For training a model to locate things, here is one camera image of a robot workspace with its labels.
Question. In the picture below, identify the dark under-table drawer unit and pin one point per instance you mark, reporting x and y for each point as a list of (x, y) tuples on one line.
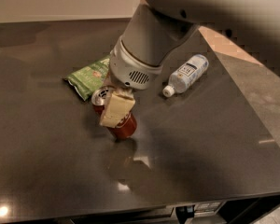
[(245, 211)]

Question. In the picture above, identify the red coke can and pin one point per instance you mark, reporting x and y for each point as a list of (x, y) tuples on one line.
[(126, 127)]

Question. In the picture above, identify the white plastic water bottle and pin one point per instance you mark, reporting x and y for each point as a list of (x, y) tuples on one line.
[(182, 78)]

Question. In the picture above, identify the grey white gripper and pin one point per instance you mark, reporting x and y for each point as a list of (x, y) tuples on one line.
[(131, 68)]

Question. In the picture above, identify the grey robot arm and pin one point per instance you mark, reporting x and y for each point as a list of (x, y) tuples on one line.
[(160, 26)]

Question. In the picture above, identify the green chip bag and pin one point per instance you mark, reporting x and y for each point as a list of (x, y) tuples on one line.
[(88, 79)]

